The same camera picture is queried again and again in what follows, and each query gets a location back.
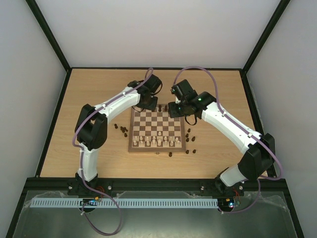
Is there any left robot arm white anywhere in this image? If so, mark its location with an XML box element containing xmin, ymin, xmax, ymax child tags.
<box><xmin>72</xmin><ymin>74</ymin><xmax>162</xmax><ymax>182</ymax></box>

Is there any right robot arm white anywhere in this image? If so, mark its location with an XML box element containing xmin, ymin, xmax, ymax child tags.
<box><xmin>168</xmin><ymin>79</ymin><xmax>275</xmax><ymax>194</ymax></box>

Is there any wooden chess board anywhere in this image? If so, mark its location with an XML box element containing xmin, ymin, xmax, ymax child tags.
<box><xmin>128</xmin><ymin>104</ymin><xmax>187</xmax><ymax>154</ymax></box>

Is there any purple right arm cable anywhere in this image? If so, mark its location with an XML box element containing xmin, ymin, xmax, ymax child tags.
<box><xmin>172</xmin><ymin>65</ymin><xmax>285</xmax><ymax>215</ymax></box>

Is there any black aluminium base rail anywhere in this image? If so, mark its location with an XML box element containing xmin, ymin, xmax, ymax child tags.
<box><xmin>24</xmin><ymin>178</ymin><xmax>288</xmax><ymax>196</ymax></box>

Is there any black frame post right rear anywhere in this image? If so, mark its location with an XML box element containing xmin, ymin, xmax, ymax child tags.
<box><xmin>241</xmin><ymin>0</ymin><xmax>291</xmax><ymax>75</ymax></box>

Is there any black frame post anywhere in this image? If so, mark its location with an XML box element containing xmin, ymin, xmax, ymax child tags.
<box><xmin>26</xmin><ymin>0</ymin><xmax>71</xmax><ymax>72</ymax></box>
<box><xmin>241</xmin><ymin>0</ymin><xmax>291</xmax><ymax>75</ymax></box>

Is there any black frame post left rear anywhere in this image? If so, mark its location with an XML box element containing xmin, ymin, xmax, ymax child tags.
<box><xmin>26</xmin><ymin>0</ymin><xmax>71</xmax><ymax>72</ymax></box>

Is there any light blue cable duct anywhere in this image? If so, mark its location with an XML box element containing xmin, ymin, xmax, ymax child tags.
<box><xmin>30</xmin><ymin>198</ymin><xmax>218</xmax><ymax>209</ymax></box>

